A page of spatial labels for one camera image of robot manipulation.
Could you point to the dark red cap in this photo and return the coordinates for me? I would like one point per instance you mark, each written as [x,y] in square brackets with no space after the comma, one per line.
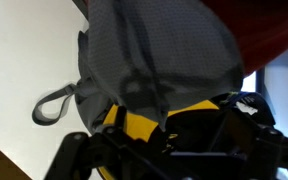
[267,30]

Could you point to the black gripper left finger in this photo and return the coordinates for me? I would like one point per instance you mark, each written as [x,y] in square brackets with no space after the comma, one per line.
[84,153]

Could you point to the grey fabric bag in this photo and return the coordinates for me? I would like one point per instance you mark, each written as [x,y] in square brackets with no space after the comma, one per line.
[157,50]

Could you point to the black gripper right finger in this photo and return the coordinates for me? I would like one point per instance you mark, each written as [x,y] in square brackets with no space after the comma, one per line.
[267,153]

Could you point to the yellow and black cap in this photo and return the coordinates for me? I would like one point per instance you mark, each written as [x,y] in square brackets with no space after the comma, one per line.
[137,126]

